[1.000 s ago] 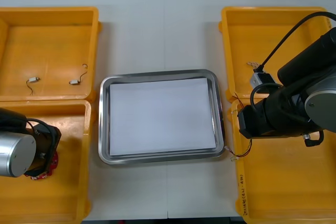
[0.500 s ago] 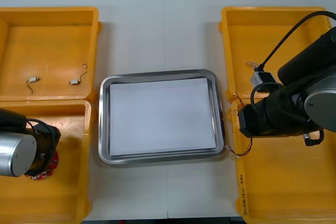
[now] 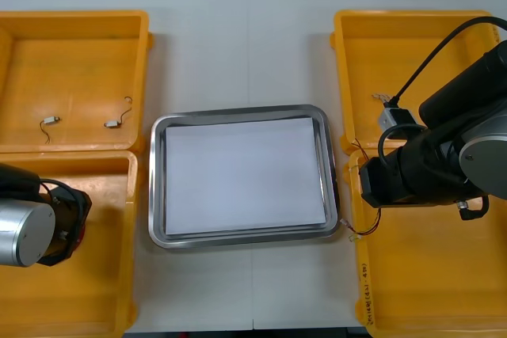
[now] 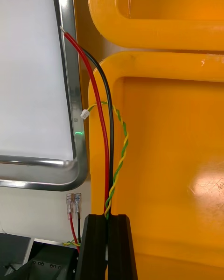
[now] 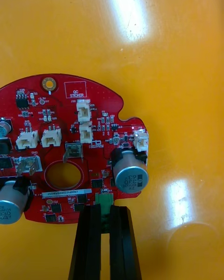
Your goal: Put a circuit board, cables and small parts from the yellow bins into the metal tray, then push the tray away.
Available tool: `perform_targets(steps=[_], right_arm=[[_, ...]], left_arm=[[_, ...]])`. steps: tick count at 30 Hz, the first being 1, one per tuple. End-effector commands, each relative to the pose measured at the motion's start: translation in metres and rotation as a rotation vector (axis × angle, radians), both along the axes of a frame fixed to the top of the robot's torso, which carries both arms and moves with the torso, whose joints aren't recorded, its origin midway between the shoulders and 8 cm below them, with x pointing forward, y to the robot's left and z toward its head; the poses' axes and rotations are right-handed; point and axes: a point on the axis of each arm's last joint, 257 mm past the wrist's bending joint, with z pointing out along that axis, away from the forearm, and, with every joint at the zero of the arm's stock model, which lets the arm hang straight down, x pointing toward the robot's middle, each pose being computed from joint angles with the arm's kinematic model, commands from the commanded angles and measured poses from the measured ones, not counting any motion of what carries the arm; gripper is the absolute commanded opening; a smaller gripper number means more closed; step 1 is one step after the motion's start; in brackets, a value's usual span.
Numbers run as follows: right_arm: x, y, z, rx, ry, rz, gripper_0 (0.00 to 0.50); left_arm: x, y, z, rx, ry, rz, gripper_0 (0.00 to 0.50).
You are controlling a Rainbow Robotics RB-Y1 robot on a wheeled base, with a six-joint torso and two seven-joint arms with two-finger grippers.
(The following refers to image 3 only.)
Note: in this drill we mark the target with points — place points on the white paper sheet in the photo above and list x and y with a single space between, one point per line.
241 175

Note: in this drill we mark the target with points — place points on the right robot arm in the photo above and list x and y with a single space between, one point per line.
475 88

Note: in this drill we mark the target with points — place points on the steel tray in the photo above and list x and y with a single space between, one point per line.
157 179

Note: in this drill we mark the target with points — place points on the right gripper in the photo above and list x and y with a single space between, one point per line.
380 179

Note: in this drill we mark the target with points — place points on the yellow-orange plastic bin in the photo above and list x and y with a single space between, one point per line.
103 266
420 282
368 49
75 57

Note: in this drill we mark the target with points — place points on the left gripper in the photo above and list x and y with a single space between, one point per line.
85 211

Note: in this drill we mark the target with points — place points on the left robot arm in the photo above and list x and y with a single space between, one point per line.
24 227

